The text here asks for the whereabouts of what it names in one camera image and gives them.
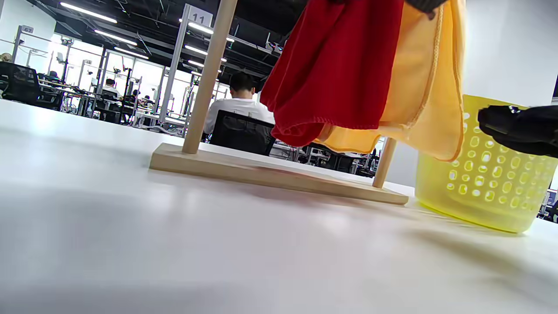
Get black mesh office chair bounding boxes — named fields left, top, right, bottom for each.
left=209, top=110, right=276, bottom=157

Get yellow plastic basket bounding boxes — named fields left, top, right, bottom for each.
left=415, top=95, right=558, bottom=233

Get white pillar with sign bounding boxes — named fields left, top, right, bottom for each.
left=159, top=4, right=214, bottom=127

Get orange towel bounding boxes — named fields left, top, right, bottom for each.
left=314, top=0, right=466, bottom=162

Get person's right hand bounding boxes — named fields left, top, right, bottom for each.
left=478, top=105, right=558, bottom=158

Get ceiling light strips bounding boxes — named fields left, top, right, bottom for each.
left=59, top=2, right=236, bottom=77

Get red towel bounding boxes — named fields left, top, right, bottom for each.
left=260, top=0, right=404, bottom=147

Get wooden towel rack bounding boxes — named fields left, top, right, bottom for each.
left=150, top=0, right=409, bottom=205

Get person's left hand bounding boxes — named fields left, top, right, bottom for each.
left=405, top=0, right=449, bottom=20

